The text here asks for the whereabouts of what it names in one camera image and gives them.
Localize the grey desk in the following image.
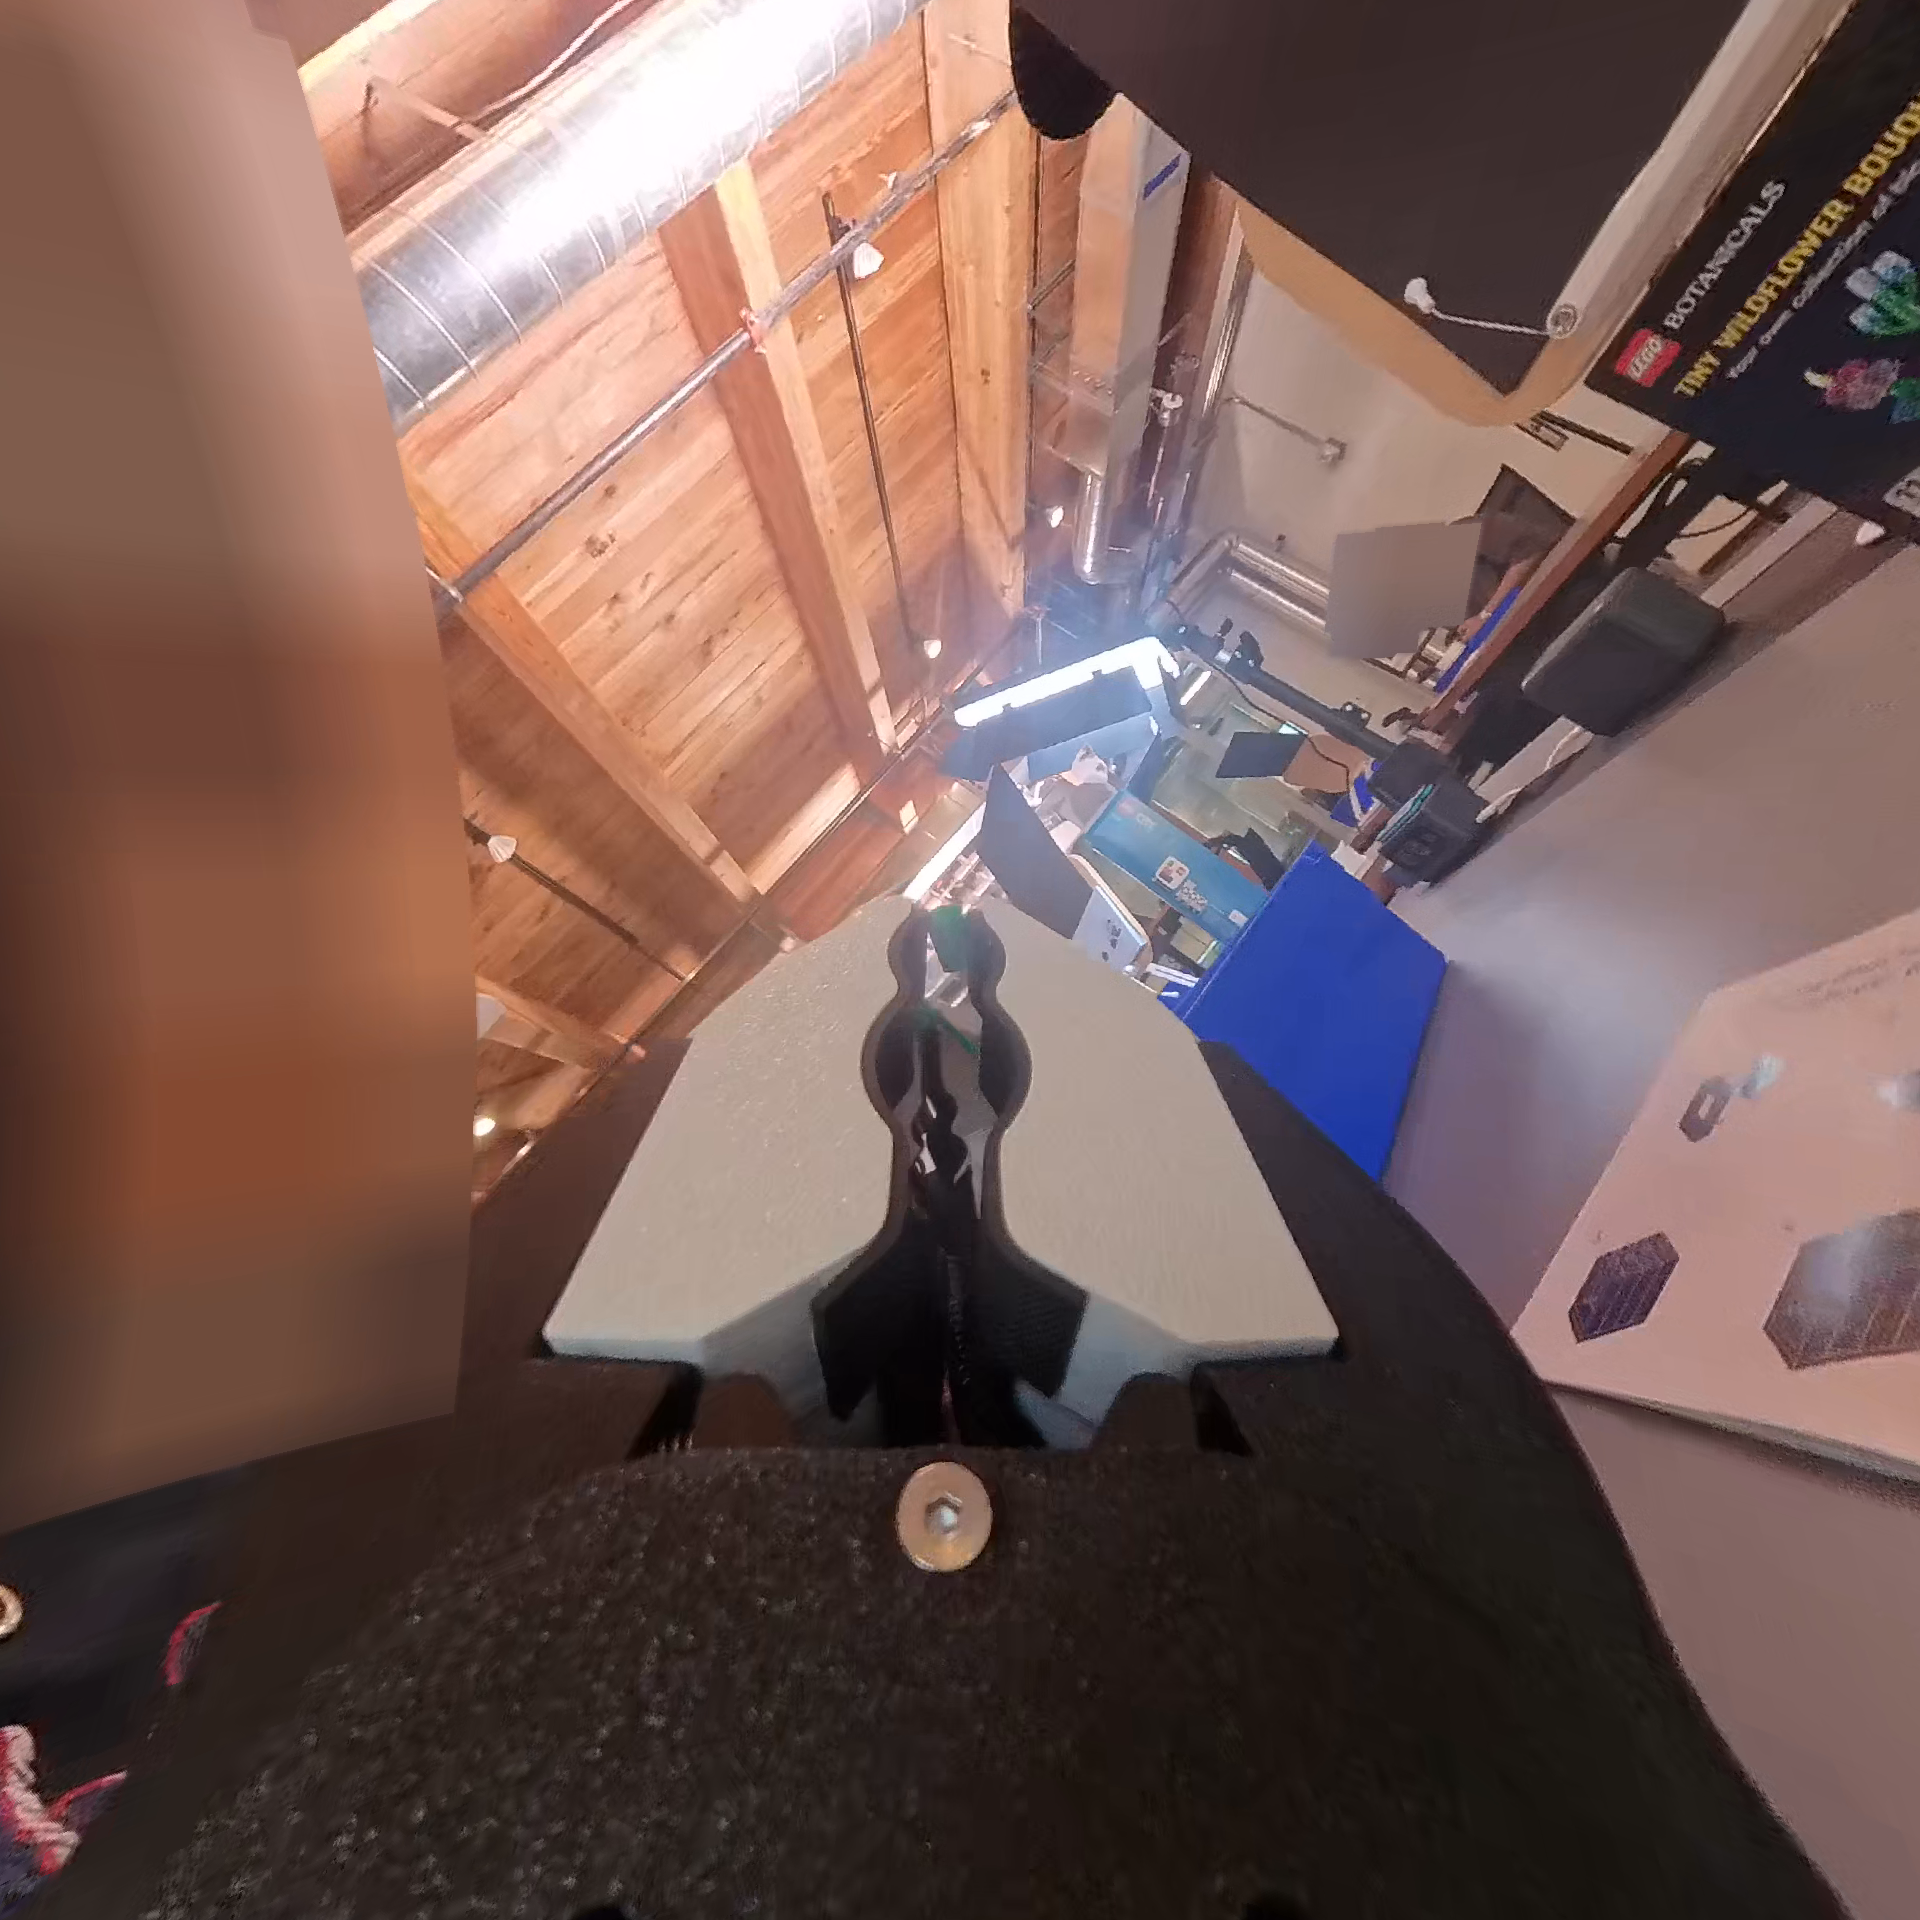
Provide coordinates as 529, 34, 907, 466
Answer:
1380, 615, 1920, 1920

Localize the bright studio light panel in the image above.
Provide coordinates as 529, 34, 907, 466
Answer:
944, 637, 1191, 784

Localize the dark charger block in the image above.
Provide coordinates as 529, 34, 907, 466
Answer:
1380, 767, 1497, 884

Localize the person's dark clothing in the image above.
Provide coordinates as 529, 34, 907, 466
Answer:
0, 1485, 227, 1920

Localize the blue plastic bin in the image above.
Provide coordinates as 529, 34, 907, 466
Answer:
1183, 851, 1452, 1183

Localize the black glossy cardboard box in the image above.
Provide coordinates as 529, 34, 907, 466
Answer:
1584, 0, 1920, 520

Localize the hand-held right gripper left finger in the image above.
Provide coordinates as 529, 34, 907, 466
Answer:
541, 901, 955, 1405

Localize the white instruction booklet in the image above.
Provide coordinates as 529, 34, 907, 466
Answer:
1511, 911, 1920, 1481

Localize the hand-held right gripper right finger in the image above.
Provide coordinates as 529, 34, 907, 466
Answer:
967, 908, 1340, 1405

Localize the black board on white stand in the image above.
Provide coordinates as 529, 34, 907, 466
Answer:
1005, 0, 1853, 428

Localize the blue printed carton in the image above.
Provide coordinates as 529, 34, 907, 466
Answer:
1081, 786, 1279, 981

